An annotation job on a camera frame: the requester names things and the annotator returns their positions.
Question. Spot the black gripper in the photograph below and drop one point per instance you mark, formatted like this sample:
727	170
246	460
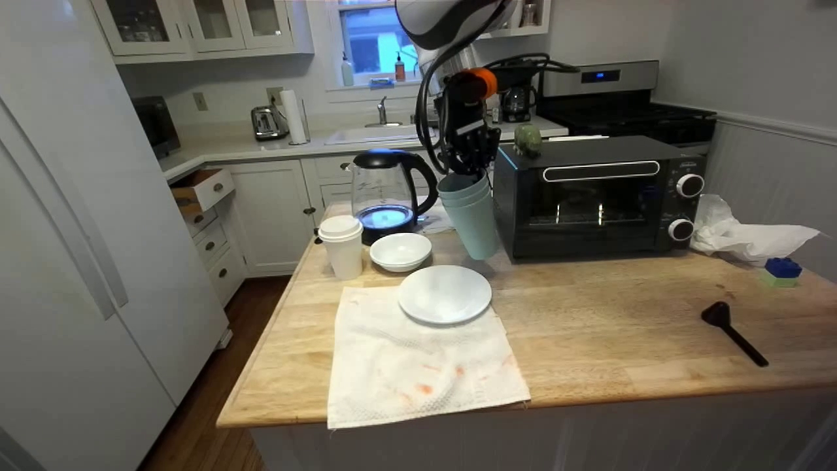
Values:
461	112

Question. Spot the green broccoli piece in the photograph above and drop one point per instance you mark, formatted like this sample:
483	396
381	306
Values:
527	138

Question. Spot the kitchen window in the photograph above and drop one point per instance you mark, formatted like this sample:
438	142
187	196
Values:
374	39

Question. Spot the black steel stove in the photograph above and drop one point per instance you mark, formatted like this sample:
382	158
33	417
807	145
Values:
628	100

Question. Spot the white paper towel roll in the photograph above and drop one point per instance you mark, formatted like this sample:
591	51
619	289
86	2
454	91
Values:
293	117

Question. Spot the white glass door wall cabinets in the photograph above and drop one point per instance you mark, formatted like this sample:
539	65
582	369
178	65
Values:
200	26

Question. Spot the white kitchen sink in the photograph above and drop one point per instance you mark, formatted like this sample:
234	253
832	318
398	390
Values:
382	132

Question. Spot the white round plate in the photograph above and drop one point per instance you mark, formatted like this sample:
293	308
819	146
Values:
446	294

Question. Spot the white bowl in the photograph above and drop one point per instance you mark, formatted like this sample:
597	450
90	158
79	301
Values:
402	251

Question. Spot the white lidded cup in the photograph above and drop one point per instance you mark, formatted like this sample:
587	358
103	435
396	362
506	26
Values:
340	248

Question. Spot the black countertop appliance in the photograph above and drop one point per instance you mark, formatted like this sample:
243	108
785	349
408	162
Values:
158	125

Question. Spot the black toaster oven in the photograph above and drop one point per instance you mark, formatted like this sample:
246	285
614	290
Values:
603	200

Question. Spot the metal faucet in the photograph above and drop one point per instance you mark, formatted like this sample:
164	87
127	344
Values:
382	108

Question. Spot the open white drawer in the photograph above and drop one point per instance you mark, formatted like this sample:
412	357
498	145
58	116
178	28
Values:
204	185

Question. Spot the glass electric kettle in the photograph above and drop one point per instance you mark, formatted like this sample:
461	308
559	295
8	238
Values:
382	191

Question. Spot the blue and green sponge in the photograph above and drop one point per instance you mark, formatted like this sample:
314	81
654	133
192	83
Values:
781	270

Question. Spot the white wall outlet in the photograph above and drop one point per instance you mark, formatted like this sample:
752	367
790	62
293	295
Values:
200	100

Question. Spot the silver toaster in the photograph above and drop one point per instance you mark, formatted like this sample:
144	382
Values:
264	123

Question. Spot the orange soap bottle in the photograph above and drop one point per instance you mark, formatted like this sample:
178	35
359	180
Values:
402	68

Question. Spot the light green tumbler cup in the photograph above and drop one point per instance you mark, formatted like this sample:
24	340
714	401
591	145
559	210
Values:
474	218

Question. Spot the black coffee maker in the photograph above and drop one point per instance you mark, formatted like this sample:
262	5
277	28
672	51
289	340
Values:
517	94

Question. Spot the white stained cloth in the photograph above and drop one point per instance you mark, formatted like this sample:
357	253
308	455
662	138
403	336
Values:
420	375

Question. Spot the white kitchen island base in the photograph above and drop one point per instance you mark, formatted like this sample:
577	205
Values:
539	435

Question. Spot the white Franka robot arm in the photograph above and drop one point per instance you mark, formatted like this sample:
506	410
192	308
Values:
446	15

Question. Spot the crumpled white paper towel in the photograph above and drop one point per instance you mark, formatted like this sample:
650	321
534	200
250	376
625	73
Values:
750	236

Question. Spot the white lower kitchen cabinets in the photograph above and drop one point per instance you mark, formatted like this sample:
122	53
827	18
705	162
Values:
271	210

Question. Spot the white refrigerator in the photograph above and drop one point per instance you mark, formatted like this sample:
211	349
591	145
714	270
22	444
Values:
79	243

